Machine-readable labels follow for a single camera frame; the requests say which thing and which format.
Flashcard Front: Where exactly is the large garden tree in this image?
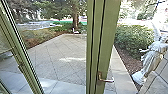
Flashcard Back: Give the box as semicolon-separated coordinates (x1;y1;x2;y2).
6;0;88;32

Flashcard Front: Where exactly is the green garden bush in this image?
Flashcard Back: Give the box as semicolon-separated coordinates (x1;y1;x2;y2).
113;24;156;60

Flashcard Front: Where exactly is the white garden statue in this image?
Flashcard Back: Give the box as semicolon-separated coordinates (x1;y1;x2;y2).
131;22;168;87

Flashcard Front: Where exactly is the metal door lever handle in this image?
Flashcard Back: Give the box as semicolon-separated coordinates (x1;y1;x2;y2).
97;71;115;84

